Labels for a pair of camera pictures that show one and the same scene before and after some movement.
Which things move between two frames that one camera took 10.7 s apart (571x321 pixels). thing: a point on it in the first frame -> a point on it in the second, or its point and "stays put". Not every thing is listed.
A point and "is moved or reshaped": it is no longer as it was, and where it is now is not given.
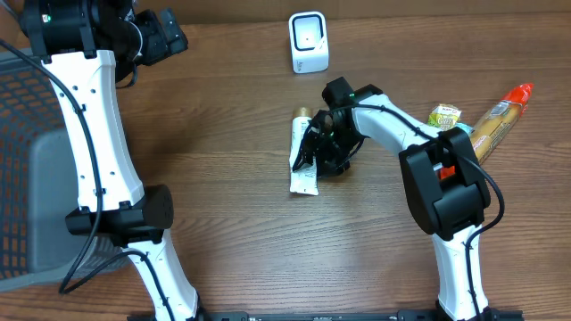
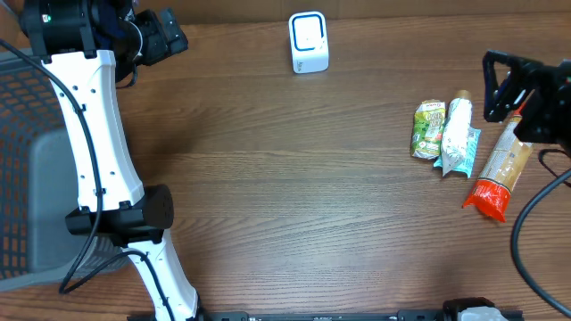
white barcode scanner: x=310 y=42 stays put
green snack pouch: x=444 y=116 is moved or reshaped
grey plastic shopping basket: x=39 y=186 stays put
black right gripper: x=326 y=164 -> x=508 y=67
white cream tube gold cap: x=305 y=179 -> x=457 y=131
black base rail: x=313 y=315 stays put
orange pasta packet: x=492 y=129 -> x=492 y=193
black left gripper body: x=167 y=34 stays put
